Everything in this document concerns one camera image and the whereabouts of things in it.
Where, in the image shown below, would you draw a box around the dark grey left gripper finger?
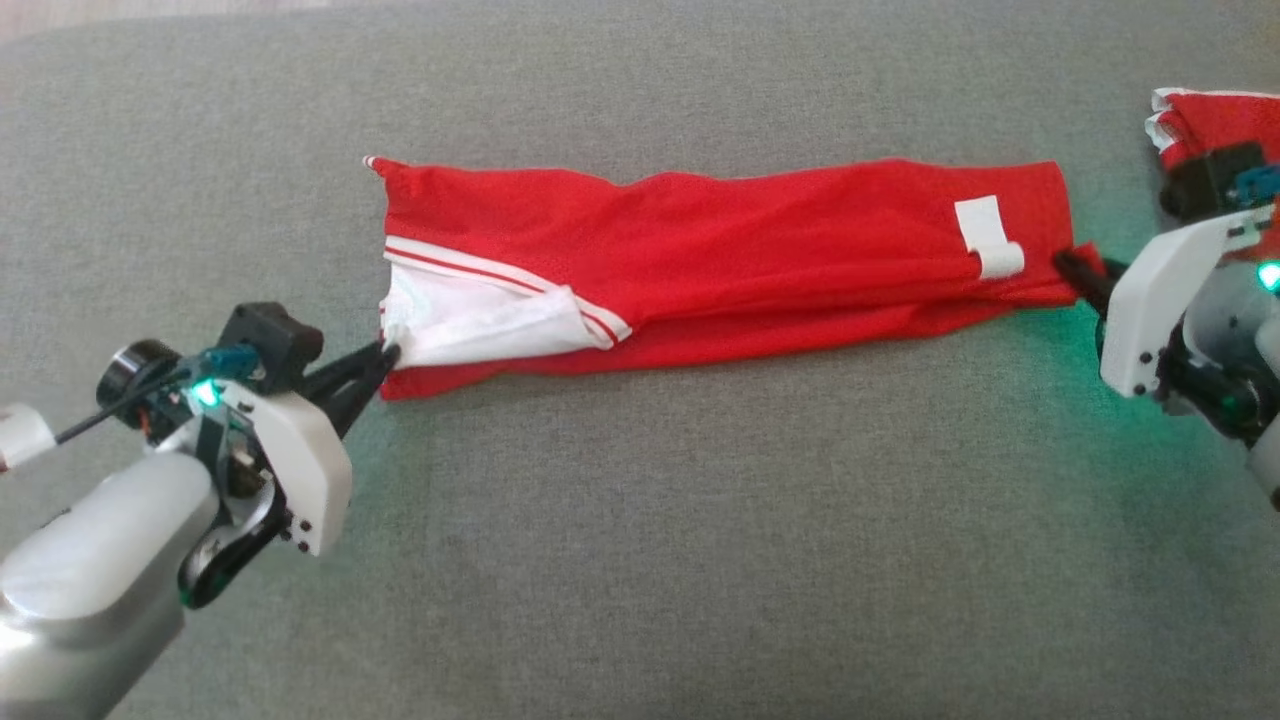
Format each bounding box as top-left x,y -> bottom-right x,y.
328,352 -> 403,438
298,340 -> 401,389

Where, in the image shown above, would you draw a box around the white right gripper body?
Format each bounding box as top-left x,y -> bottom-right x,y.
1098,202 -> 1280,443

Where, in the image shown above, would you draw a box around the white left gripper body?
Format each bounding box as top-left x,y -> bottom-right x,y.
97,338 -> 354,558

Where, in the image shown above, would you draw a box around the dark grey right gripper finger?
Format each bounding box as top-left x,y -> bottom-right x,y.
1053,248 -> 1113,289
1075,275 -> 1118,318

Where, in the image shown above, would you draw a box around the red shorts with white stripe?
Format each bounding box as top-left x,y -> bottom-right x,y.
362,154 -> 1107,403

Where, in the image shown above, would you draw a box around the red numbered basketball jersey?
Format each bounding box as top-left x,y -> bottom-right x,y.
1143,86 -> 1280,263

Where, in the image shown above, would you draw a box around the large grey sofa seat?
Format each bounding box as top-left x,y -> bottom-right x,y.
0,0 -> 1280,720

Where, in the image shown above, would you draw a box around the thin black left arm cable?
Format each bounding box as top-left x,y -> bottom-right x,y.
55,365 -> 201,447

